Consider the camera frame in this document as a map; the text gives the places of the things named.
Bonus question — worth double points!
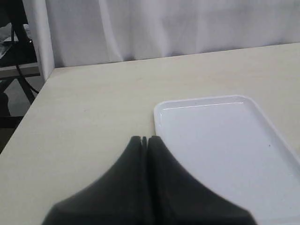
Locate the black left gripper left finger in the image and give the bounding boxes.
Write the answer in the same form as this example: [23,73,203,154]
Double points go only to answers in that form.
[43,136,150,225]

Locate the black metal stand frame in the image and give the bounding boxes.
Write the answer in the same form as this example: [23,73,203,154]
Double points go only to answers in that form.
[0,0,45,129]

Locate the white backdrop curtain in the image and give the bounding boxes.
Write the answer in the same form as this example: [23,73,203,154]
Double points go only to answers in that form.
[23,0,300,79]

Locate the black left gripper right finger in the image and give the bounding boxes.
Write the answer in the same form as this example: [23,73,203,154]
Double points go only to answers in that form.
[146,136,255,225]

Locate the white plastic tray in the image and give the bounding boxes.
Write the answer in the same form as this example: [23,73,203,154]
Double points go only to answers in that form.
[154,95,300,225]

